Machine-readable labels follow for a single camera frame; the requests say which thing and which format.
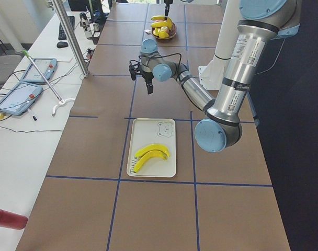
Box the yellow lemon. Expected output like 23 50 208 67
158 30 170 39

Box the brown wicker basket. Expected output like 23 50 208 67
151 22 176 40

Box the black camera cable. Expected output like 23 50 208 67
129 53 183 82

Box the red fire extinguisher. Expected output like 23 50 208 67
0 209 28 230

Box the yellow star fruit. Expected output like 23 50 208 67
153 28 160 37

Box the cream bear tray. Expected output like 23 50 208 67
127 118 176 178

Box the blue teach pendant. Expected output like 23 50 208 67
0 81 43 116
20 58 58 84

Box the pale peach fruit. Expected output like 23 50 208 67
161 26 169 32

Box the upper blue teach pendant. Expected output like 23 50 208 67
20 58 58 84

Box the lower blue teach pendant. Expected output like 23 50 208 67
0 81 43 116

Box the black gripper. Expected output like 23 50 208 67
141 71 154 95
164 0 173 20

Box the black computer mouse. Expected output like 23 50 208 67
56 41 69 49

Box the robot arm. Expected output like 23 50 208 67
138 1 302 152

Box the aluminium frame post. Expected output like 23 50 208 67
51 0 89 78

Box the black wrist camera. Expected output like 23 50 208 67
129 62 141 81

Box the black keyboard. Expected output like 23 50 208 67
58 15 75 41

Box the silver rod on stand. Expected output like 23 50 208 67
22 50 75 117

